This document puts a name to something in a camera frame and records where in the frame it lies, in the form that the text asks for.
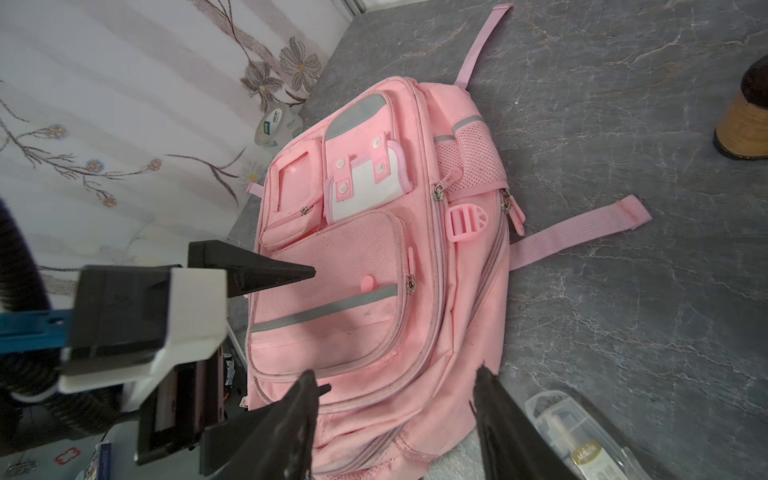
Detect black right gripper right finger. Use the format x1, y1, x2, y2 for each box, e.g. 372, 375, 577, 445
472, 366, 576, 480

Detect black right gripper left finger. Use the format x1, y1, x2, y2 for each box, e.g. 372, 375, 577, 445
216, 370, 331, 479

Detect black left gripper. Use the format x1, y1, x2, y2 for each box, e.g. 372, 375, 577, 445
134, 240, 316, 477

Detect clear plastic pencil case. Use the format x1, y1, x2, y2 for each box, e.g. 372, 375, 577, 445
524, 390, 650, 480

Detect pink student backpack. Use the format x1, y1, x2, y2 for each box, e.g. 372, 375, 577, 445
246, 4, 650, 479

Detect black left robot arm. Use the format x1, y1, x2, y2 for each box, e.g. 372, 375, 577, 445
1, 210, 324, 479

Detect clear tape roll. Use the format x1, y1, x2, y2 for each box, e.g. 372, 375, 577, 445
254, 102, 304, 154

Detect small brown orange-capped bottle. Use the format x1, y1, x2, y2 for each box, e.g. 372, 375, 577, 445
713, 55, 767, 161

